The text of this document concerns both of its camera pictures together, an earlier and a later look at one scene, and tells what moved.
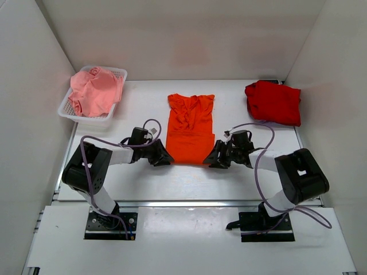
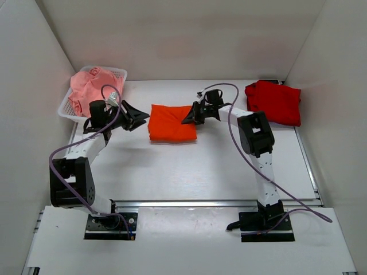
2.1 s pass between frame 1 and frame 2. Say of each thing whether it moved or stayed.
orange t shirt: moved
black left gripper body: moved
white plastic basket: stayed
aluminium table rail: stayed
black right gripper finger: moved
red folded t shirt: stayed
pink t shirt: stayed
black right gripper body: moved
